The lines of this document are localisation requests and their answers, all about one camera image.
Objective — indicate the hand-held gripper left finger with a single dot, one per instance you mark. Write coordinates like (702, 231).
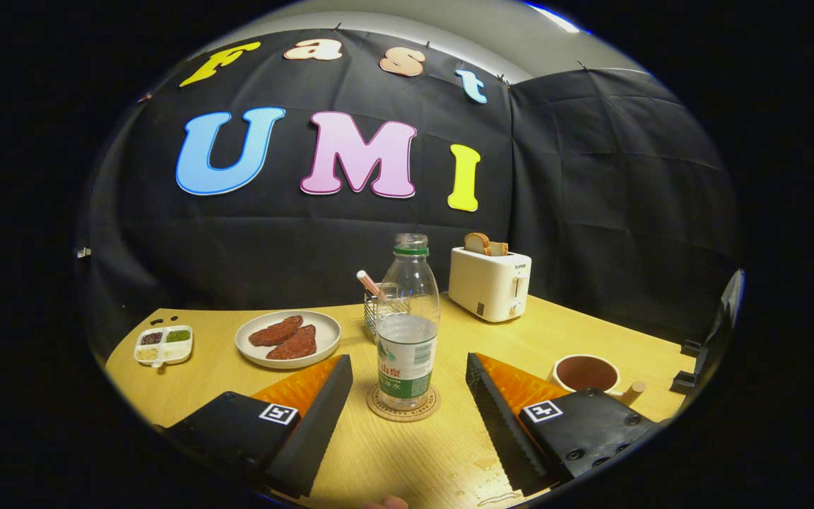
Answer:
(315, 431)

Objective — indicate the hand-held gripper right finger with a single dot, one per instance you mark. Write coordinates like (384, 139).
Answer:
(502, 431)

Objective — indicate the round cork coaster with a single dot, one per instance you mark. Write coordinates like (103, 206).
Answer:
(386, 413)

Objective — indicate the clear plastic juice bottle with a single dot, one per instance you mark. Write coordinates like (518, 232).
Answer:
(407, 353)

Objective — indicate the brown meat piece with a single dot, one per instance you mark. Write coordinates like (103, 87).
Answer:
(276, 331)
(294, 344)

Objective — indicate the white round plate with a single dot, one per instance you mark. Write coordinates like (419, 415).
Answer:
(326, 332)

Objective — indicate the wooden table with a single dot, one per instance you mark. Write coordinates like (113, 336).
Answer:
(202, 396)

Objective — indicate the white toaster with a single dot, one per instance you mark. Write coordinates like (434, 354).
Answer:
(485, 286)

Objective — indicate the white divided condiment dish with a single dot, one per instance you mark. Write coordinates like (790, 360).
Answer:
(163, 345)

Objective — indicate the toast bread slice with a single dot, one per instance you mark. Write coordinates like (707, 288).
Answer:
(476, 244)
(499, 249)

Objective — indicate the black stand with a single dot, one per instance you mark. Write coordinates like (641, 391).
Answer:
(721, 332)

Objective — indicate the black backdrop cloth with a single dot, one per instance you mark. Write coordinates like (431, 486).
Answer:
(626, 177)

